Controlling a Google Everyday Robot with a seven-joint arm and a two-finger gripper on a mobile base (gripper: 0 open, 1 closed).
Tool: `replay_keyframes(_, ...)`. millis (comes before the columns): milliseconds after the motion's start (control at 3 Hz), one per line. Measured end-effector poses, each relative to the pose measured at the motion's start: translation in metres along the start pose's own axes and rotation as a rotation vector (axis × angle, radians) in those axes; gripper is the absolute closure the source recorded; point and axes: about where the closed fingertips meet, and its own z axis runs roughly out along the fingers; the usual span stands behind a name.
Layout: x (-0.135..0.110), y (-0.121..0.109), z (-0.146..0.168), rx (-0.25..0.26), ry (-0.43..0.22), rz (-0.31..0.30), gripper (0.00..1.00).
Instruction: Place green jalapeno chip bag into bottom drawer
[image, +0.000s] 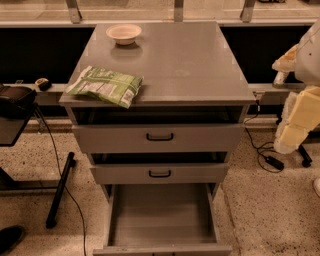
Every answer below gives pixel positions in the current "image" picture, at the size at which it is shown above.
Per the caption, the grey middle drawer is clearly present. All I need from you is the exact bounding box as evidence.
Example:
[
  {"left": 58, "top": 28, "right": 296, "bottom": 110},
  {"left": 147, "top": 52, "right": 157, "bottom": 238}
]
[{"left": 91, "top": 152, "right": 228, "bottom": 185}]

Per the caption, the black shoe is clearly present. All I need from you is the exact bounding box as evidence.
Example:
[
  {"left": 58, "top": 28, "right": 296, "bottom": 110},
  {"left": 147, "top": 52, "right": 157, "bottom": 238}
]
[{"left": 0, "top": 225, "right": 24, "bottom": 254}]

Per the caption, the green jalapeno chip bag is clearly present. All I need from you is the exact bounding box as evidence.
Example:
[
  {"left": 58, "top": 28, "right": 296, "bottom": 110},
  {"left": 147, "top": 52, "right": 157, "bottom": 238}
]
[{"left": 66, "top": 66, "right": 143, "bottom": 109}]

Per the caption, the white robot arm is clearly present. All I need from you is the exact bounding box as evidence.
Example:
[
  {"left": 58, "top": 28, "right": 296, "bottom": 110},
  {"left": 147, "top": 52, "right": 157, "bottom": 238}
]
[{"left": 272, "top": 20, "right": 320, "bottom": 154}]

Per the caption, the black cable on floor left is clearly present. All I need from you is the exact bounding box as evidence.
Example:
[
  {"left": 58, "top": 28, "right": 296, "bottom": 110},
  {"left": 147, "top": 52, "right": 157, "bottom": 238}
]
[{"left": 34, "top": 106, "right": 88, "bottom": 256}]

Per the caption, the grey drawer cabinet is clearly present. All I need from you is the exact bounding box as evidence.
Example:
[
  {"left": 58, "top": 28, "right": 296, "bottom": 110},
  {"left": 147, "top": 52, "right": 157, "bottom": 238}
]
[{"left": 58, "top": 21, "right": 257, "bottom": 201}]

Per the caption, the grey open bottom drawer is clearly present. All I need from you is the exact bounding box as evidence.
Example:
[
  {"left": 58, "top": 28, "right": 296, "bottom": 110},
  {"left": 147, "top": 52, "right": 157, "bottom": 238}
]
[{"left": 93, "top": 183, "right": 232, "bottom": 256}]

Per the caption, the dark side table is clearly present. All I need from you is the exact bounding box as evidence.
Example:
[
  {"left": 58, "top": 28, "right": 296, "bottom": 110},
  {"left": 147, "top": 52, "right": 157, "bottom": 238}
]
[{"left": 0, "top": 103, "right": 38, "bottom": 191}]

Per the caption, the grey top drawer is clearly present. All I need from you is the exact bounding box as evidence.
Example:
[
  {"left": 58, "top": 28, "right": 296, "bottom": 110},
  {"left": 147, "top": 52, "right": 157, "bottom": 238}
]
[{"left": 73, "top": 111, "right": 243, "bottom": 153}]

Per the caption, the yellow black tape measure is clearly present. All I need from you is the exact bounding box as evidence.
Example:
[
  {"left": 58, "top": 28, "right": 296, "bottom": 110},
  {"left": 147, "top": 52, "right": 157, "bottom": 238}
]
[{"left": 35, "top": 78, "right": 52, "bottom": 91}]

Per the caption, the black table base leg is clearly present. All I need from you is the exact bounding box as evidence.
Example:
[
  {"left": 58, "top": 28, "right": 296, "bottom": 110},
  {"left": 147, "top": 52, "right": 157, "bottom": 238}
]
[{"left": 46, "top": 152, "right": 75, "bottom": 229}]

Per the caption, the black stand leg right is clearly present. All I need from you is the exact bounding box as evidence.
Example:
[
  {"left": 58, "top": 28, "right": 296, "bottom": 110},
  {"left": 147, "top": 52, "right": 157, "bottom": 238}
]
[{"left": 298, "top": 145, "right": 312, "bottom": 168}]

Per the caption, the black power adapter with cable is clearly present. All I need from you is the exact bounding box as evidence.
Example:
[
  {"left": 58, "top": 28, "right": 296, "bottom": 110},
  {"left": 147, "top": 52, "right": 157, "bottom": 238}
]
[{"left": 244, "top": 99, "right": 285, "bottom": 174}]

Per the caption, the white paper bowl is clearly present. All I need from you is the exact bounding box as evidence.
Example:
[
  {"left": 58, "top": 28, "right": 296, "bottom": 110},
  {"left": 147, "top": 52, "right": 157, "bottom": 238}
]
[{"left": 106, "top": 24, "right": 142, "bottom": 45}]

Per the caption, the clear plastic bottle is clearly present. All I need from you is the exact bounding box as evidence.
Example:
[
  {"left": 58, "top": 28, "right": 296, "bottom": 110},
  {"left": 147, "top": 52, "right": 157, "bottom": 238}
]
[{"left": 272, "top": 71, "right": 289, "bottom": 89}]

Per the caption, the metal window rail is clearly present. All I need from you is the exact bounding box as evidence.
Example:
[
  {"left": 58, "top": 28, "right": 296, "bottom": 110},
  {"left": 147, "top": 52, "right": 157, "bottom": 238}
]
[{"left": 0, "top": 0, "right": 320, "bottom": 27}]

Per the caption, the white shoe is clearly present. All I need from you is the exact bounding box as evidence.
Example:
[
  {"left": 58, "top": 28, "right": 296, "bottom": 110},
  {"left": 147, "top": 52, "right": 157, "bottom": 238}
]
[{"left": 313, "top": 178, "right": 320, "bottom": 197}]

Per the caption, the black device on table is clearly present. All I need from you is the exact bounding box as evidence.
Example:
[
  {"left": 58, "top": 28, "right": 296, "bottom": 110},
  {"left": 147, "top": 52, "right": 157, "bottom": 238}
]
[{"left": 0, "top": 84, "right": 37, "bottom": 119}]

